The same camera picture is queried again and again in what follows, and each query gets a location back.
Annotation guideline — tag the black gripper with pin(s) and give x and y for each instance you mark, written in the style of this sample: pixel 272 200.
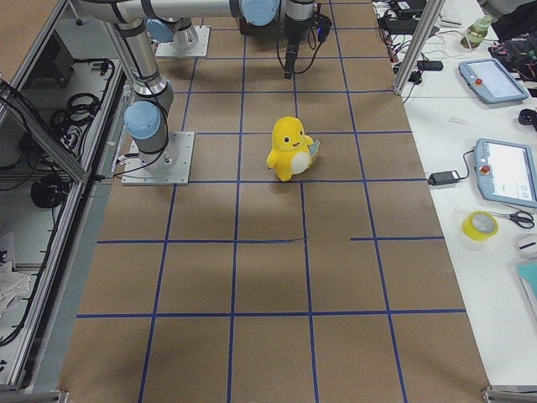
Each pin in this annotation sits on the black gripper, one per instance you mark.
pixel 293 30

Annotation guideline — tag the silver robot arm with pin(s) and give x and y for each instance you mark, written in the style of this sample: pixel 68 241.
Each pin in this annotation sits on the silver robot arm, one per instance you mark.
pixel 298 17
pixel 146 119

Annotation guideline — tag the yellow plush toy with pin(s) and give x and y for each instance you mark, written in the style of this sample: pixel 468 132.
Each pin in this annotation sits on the yellow plush toy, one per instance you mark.
pixel 292 151

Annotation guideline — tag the black small device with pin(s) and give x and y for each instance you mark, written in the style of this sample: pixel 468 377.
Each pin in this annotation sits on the black small device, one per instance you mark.
pixel 429 65

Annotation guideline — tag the black power adapter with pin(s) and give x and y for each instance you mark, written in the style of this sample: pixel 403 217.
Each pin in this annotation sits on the black power adapter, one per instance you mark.
pixel 442 178

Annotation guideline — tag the far teach pendant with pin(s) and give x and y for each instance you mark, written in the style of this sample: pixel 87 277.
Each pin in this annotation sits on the far teach pendant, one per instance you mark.
pixel 491 81

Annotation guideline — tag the teach pendant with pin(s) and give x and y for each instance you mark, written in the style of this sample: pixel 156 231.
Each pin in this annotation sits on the teach pendant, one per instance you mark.
pixel 505 172
pixel 491 81

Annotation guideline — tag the black round object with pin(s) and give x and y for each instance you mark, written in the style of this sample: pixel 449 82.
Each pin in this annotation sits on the black round object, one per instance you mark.
pixel 527 117

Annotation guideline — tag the near teach pendant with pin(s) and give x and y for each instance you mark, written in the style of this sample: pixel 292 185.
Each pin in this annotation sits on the near teach pendant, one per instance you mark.
pixel 505 172

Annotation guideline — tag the yellow tape roll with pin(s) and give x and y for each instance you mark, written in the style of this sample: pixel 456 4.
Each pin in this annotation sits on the yellow tape roll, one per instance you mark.
pixel 480 226

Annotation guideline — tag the black scissors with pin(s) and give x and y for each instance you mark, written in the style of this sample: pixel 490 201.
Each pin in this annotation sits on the black scissors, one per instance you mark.
pixel 520 218

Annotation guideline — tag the white round device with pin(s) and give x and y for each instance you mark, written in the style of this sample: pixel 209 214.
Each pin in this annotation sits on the white round device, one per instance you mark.
pixel 525 245

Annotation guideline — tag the teal notebook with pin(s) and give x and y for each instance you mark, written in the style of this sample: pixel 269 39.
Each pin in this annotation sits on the teal notebook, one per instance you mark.
pixel 527 275

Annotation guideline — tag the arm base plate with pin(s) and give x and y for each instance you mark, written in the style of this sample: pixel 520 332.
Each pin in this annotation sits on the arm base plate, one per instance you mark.
pixel 186 44
pixel 172 167

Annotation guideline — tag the aluminium frame post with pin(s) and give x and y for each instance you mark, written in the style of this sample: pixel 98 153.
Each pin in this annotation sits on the aluminium frame post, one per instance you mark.
pixel 422 33

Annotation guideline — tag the aluminium side frame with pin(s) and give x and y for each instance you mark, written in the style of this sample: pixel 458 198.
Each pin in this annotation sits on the aluminium side frame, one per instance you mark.
pixel 60 87

